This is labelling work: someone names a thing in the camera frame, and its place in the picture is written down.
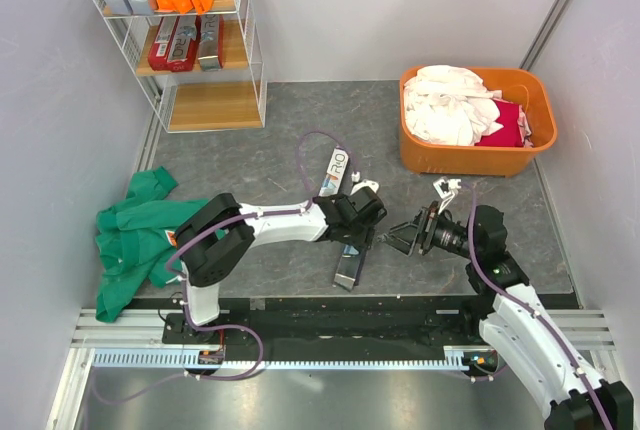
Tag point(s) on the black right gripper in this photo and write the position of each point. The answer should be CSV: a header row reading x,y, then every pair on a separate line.
x,y
426,221

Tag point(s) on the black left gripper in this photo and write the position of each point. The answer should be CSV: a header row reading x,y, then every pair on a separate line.
x,y
365,237

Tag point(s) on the purple silver R&O box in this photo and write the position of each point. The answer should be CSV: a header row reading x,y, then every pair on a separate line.
x,y
335,172

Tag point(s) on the purple silver toothpaste box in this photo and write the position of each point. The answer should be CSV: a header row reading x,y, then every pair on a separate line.
x,y
348,270

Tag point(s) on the red silver r&o box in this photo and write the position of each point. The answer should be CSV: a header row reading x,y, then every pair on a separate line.
x,y
210,49
184,44

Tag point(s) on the red silver R&O box front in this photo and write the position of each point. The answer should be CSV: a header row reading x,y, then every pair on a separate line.
x,y
184,44

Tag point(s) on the red barcode toothpaste box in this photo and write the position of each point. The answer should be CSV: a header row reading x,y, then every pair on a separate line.
x,y
159,50

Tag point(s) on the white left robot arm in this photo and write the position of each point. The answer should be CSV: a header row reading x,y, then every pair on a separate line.
x,y
215,239

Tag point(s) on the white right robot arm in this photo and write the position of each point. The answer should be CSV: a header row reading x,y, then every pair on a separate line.
x,y
568,390

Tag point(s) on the orange plastic basin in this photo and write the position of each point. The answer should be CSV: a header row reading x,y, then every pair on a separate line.
x,y
518,86

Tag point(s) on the white cloth in basin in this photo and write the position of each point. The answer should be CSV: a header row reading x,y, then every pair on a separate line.
x,y
451,106

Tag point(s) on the red cloth in basin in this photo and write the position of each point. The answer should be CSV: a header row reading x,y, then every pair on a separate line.
x,y
514,132

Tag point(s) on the green cloth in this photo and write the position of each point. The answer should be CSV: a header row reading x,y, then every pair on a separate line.
x,y
135,239

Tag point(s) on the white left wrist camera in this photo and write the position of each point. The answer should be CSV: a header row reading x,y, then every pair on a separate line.
x,y
358,183

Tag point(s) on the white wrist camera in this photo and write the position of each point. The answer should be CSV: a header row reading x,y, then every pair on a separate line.
x,y
447,189
358,183

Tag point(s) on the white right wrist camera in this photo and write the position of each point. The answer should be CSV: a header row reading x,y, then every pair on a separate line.
x,y
447,189

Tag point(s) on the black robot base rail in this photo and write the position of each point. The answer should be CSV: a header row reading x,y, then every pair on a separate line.
x,y
340,328

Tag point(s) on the white wire wooden shelf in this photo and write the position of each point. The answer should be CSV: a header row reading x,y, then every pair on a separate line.
x,y
233,97

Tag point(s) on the aluminium cable duct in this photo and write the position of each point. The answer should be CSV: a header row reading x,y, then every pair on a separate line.
x,y
203,358

